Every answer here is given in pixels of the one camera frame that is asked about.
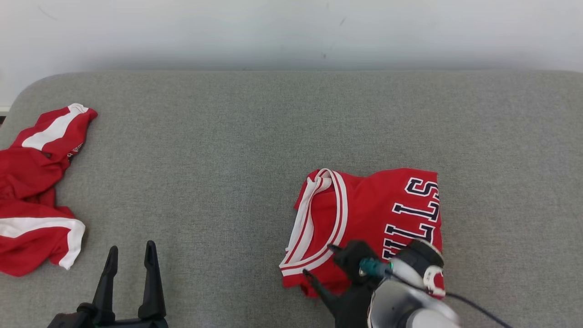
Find grey fabric sofa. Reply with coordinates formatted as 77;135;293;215
0;70;583;328

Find teal right gripper cable plug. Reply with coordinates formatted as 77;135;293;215
359;257;393;279

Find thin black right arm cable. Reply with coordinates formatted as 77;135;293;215
444;292;515;328

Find red Bulls basketball jersey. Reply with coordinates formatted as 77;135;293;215
279;168;445;301

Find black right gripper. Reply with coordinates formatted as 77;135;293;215
302;240;389;328

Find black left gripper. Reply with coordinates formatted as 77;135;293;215
47;240;170;328

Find red Bulls 23 shorts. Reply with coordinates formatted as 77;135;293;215
0;103;98;277

